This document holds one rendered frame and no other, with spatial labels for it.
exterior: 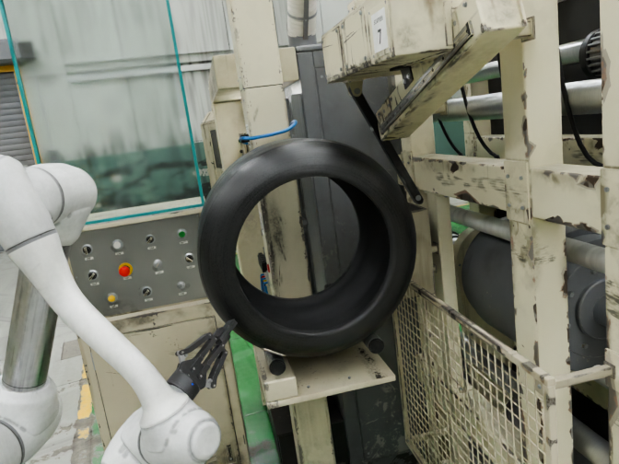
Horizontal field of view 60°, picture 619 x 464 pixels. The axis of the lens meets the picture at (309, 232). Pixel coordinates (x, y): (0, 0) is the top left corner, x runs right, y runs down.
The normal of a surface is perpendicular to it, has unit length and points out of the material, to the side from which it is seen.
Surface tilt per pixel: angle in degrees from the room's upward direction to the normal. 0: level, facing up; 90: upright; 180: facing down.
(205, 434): 83
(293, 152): 42
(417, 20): 90
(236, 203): 83
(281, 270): 90
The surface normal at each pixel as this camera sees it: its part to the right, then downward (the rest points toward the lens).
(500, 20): 0.15, -0.13
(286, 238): 0.20, 0.18
